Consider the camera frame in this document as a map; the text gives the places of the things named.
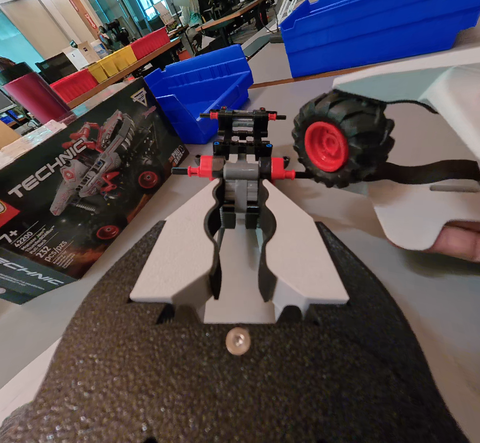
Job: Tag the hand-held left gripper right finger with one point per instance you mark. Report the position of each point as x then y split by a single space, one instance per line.
307 263

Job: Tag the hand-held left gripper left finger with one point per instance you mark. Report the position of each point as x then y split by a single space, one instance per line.
168 263

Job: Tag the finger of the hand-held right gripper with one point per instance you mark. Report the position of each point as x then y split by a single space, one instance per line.
412 218
393 79

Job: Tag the person's right hand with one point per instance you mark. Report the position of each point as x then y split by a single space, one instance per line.
461 242

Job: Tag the black toy wheel red hub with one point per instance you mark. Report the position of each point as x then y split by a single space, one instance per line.
326 143

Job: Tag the white cardboard box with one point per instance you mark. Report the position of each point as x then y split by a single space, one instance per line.
77 56

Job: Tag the maroon cylinder container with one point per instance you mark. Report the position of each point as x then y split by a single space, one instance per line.
33 97

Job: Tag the small blue storage bin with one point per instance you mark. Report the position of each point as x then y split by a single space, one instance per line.
195 86

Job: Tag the long wooden table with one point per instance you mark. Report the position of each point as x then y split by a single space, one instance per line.
165 47

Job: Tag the brown cardboard box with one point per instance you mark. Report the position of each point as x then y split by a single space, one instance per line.
7 137

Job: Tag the large blue storage bin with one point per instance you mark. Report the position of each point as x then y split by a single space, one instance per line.
375 30

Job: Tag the black toy truck set box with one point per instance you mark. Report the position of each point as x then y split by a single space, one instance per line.
93 188

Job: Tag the light grey desk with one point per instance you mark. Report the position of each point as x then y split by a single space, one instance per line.
318 218

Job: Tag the black toy truck chassis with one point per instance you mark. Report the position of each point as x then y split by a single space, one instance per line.
240 173

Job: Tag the background wooden table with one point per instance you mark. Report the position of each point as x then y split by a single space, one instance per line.
225 19

